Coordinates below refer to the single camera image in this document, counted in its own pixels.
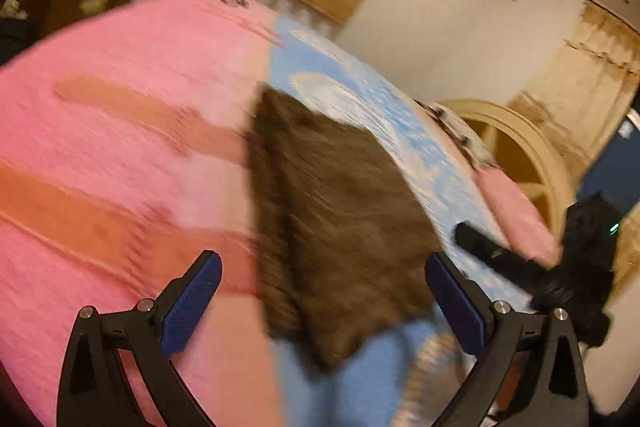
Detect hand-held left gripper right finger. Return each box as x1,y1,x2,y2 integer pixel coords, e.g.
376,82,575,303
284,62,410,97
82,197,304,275
424,252,591,427

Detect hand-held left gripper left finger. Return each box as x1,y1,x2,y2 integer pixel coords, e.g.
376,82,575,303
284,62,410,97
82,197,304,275
56,250,223,427

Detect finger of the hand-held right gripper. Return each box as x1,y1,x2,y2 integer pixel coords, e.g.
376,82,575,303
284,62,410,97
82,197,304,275
455,222,542,289

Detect brown knitted garment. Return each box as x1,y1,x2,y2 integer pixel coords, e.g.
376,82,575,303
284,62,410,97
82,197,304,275
245,84,446,373

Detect pink pillow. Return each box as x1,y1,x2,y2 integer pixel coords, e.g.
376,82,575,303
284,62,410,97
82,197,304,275
472,167,561,265

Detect dark window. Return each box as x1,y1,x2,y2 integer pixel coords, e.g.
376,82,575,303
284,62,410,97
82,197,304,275
580,107,640,220

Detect cream round headboard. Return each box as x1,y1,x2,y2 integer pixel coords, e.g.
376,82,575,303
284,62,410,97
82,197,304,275
435,99,578,238

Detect black and white patterned pillow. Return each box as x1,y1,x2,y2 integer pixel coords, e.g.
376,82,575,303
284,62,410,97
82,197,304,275
417,102,501,170

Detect beige curtain with torn edge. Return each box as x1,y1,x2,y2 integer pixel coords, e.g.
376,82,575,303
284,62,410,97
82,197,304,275
505,0,640,188

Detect pink and blue printed blanket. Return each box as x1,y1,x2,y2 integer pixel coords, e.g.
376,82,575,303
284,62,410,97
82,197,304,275
0,0,556,427

